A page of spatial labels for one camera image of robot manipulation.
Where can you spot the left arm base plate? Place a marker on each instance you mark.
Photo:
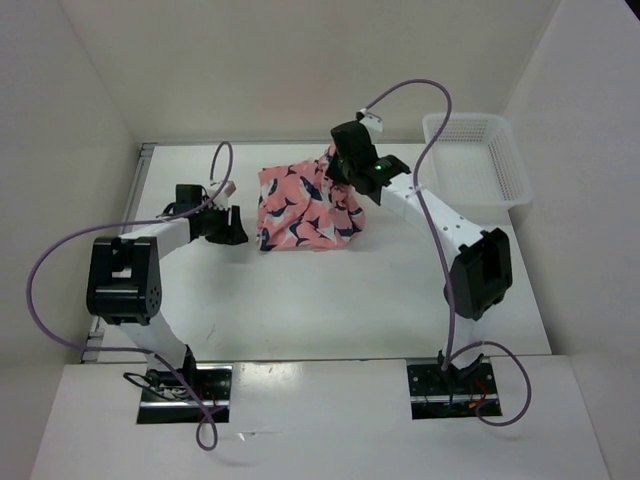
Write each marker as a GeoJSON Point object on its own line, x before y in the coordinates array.
{"type": "Point", "coordinates": [164, 400]}

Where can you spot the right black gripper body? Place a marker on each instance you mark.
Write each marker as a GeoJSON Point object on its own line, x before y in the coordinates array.
{"type": "Point", "coordinates": [338, 170]}

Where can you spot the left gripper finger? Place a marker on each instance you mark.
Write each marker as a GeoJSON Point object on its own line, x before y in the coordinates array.
{"type": "Point", "coordinates": [237, 231]}
{"type": "Point", "coordinates": [225, 239]}

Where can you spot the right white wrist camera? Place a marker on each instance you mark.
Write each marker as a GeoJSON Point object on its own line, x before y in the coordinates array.
{"type": "Point", "coordinates": [372, 122]}

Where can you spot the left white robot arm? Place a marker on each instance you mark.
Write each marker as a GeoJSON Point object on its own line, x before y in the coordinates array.
{"type": "Point", "coordinates": [124, 282]}

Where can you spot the pink shark print shorts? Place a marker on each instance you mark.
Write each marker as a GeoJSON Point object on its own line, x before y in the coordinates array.
{"type": "Point", "coordinates": [300, 207]}

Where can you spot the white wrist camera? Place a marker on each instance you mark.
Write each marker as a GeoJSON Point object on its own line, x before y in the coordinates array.
{"type": "Point", "coordinates": [220, 192]}
{"type": "Point", "coordinates": [372, 122]}

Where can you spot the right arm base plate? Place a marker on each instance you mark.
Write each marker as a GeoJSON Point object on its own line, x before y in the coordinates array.
{"type": "Point", "coordinates": [437, 394]}

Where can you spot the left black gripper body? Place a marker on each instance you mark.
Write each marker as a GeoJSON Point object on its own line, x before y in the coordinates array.
{"type": "Point", "coordinates": [213, 218]}

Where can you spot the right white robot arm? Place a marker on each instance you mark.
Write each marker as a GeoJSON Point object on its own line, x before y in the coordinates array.
{"type": "Point", "coordinates": [477, 262]}

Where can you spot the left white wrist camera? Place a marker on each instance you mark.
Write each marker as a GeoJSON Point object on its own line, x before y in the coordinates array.
{"type": "Point", "coordinates": [220, 192]}

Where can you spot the white plastic basket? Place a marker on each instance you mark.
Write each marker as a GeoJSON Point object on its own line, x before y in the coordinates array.
{"type": "Point", "coordinates": [474, 162]}

